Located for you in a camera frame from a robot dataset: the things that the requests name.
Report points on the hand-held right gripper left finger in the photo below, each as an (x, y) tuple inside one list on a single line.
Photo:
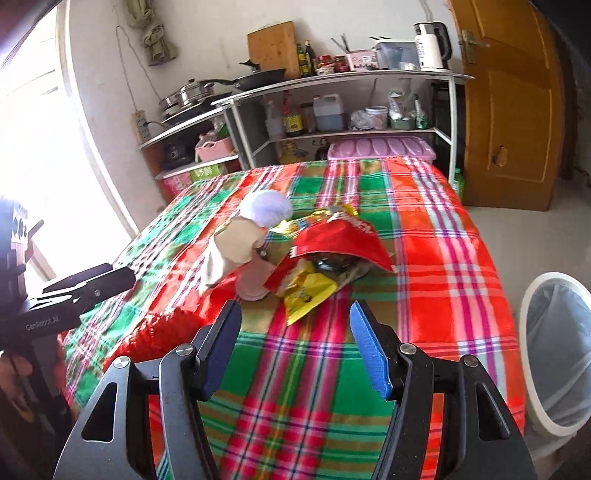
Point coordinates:
[(221, 350)]

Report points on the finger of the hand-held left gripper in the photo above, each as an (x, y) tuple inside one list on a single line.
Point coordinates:
[(99, 286)]

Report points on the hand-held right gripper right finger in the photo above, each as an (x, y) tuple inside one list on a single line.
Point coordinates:
[(369, 350)]

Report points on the white paper trash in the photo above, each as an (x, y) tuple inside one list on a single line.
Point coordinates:
[(235, 244)]

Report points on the red snack bag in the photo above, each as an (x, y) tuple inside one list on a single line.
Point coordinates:
[(341, 240)]

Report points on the white trash bin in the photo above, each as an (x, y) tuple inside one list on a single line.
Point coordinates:
[(531, 392)]

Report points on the yellow snack packet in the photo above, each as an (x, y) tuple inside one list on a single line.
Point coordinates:
[(304, 295)]

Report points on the plaid blanket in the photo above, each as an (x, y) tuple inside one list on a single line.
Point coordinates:
[(438, 277)]

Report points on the pink green printed box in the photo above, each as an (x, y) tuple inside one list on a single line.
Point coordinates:
[(194, 177)]

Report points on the gold foil wrapper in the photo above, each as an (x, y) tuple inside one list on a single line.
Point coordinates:
[(318, 214)]

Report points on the window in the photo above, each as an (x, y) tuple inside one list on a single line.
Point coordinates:
[(41, 138)]

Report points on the pink basket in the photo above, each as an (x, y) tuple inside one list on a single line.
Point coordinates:
[(214, 150)]

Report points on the low white shelf table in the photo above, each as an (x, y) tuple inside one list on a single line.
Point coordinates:
[(184, 129)]

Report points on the green drink bottle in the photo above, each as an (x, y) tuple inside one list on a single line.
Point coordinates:
[(458, 184)]

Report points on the pale blue bin liner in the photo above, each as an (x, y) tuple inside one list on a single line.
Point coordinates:
[(563, 350)]

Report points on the pink lid storage box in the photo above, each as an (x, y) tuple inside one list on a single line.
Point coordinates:
[(383, 147)]

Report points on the steel steamer pot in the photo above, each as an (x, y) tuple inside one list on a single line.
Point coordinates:
[(187, 97)]

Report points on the yellow oil bottle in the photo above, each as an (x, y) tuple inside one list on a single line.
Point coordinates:
[(293, 154)]

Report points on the green bowl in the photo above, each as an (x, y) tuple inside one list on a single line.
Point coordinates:
[(401, 123)]

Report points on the clear plastic bag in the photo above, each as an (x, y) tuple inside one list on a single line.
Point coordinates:
[(358, 121)]

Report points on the clear plastic bottle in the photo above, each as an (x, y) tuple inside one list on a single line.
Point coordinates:
[(274, 124)]

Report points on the white lidded tub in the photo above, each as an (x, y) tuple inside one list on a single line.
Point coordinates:
[(376, 117)]

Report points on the white oil jerrycan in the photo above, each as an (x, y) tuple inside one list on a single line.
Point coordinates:
[(328, 115)]

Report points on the yellow label bottle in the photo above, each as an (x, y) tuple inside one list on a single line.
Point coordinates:
[(292, 122)]

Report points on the green food packet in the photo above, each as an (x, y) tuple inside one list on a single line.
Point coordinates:
[(421, 115)]

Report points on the silver food packet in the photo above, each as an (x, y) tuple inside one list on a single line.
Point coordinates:
[(399, 104)]

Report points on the hanging grey cloth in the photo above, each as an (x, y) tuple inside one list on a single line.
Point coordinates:
[(159, 41)]

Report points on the black frying pan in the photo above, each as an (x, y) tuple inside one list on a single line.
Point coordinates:
[(261, 79)]

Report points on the white grey shelf unit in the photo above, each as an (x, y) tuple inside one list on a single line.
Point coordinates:
[(351, 81)]

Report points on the wooden door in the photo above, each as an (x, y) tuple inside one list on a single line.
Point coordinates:
[(508, 115)]

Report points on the red jar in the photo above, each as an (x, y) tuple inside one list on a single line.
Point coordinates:
[(325, 64)]

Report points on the pink utensil box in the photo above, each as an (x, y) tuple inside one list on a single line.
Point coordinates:
[(362, 61)]

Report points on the wooden cutting board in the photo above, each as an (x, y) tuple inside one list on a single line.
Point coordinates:
[(272, 50)]

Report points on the dark sauce bottle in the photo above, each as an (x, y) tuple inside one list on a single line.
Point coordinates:
[(311, 57), (302, 62)]

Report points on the grey water filter jug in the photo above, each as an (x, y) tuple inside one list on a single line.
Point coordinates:
[(397, 54)]

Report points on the white electric kettle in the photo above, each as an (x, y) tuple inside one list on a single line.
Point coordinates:
[(429, 46)]

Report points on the wall power strip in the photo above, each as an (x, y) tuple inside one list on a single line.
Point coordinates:
[(141, 127)]

